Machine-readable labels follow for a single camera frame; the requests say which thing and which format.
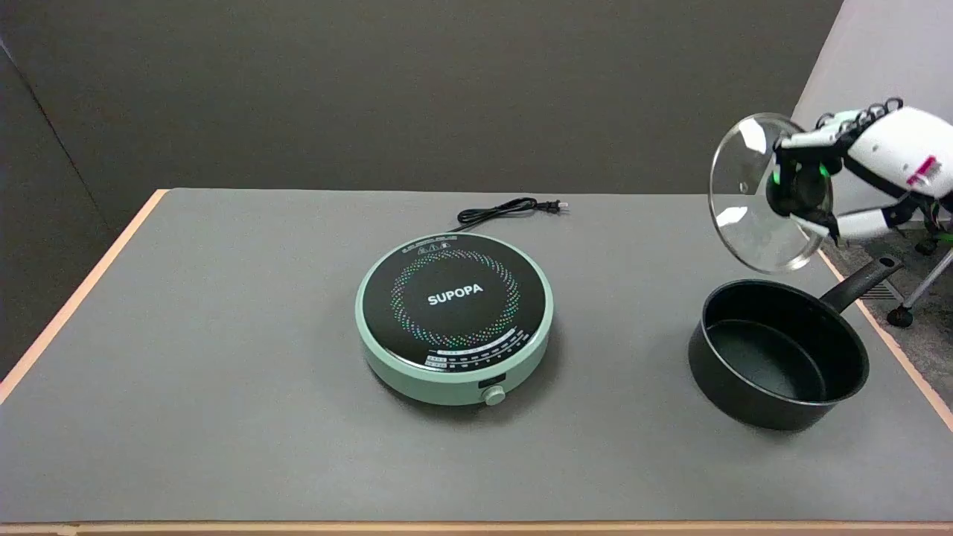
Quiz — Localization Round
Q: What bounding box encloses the grey wheeled stand leg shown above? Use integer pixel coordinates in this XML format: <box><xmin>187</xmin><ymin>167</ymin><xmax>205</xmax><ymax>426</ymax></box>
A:
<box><xmin>887</xmin><ymin>237</ymin><xmax>953</xmax><ymax>329</ymax></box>

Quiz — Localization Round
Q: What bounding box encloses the green induction cooker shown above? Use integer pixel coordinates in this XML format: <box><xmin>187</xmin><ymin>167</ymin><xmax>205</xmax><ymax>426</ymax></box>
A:
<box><xmin>354</xmin><ymin>232</ymin><xmax>555</xmax><ymax>407</ymax></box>

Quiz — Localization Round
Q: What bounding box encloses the black saucepan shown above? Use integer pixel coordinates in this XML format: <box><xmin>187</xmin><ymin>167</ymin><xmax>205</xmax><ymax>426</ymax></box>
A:
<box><xmin>688</xmin><ymin>255</ymin><xmax>904</xmax><ymax>432</ymax></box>

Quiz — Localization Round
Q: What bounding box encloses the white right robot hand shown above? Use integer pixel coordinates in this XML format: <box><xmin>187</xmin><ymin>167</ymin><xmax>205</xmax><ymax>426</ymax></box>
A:
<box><xmin>767</xmin><ymin>97</ymin><xmax>953</xmax><ymax>243</ymax></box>

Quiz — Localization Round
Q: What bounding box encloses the glass pot lid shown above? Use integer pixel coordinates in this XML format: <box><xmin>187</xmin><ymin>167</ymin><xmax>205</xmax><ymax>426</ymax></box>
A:
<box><xmin>708</xmin><ymin>112</ymin><xmax>833</xmax><ymax>274</ymax></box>

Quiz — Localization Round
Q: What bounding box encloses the black power cord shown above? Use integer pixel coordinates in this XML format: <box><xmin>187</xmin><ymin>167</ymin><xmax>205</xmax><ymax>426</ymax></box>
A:
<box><xmin>447</xmin><ymin>197</ymin><xmax>570</xmax><ymax>234</ymax></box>

